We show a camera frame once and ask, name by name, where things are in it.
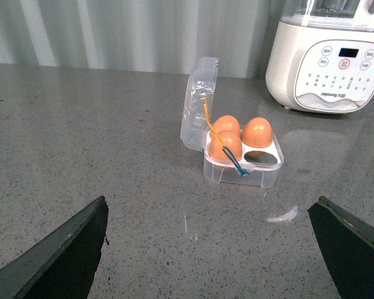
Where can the brown egg front left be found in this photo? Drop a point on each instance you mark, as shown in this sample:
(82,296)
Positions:
(231,143)

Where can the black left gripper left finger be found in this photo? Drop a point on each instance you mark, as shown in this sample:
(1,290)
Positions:
(64,263)

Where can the brown egg back right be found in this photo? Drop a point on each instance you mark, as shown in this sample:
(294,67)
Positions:
(257,133)

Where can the blue rubber band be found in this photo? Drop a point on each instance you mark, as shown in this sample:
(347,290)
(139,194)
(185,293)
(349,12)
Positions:
(234,161)

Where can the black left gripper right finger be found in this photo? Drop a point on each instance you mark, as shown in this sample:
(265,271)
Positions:
(347,246)

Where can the clear plastic egg box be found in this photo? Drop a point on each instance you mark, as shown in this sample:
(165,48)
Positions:
(247,154)

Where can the brown egg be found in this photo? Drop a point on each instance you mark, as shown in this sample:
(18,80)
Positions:
(227,123)
(257,133)
(231,143)

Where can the white Joyoung blender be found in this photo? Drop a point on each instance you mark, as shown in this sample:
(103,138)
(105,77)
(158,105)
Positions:
(322,58)

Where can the brown egg back left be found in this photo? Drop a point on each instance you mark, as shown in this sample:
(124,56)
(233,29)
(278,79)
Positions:
(227,123)

